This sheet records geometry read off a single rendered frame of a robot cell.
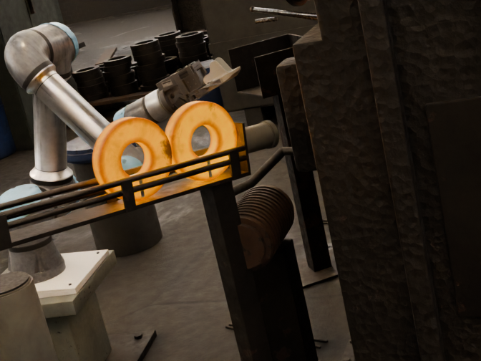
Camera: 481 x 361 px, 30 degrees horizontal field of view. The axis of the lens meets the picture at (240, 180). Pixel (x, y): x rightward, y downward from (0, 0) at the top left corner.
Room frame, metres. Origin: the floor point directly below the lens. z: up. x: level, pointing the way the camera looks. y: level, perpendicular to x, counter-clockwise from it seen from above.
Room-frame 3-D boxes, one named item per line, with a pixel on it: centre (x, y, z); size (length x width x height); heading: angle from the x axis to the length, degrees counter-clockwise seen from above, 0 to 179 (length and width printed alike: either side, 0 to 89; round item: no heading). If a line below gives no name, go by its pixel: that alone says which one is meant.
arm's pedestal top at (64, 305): (2.27, 0.58, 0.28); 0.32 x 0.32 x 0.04; 75
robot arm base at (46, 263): (2.27, 0.58, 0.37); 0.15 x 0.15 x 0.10
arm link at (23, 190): (2.27, 0.57, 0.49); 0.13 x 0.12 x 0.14; 155
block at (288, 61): (1.86, -0.18, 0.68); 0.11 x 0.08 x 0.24; 69
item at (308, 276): (2.64, -0.18, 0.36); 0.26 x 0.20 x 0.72; 14
